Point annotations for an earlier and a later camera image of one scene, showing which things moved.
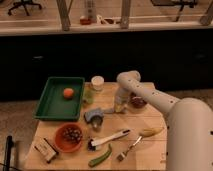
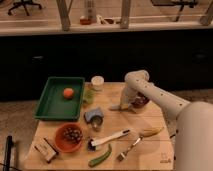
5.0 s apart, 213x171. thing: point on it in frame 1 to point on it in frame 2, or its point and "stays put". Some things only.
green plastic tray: [53, 105] stays put
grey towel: [109, 110] to [118, 108]
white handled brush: [93, 143] stays put
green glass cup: [89, 96] stays put
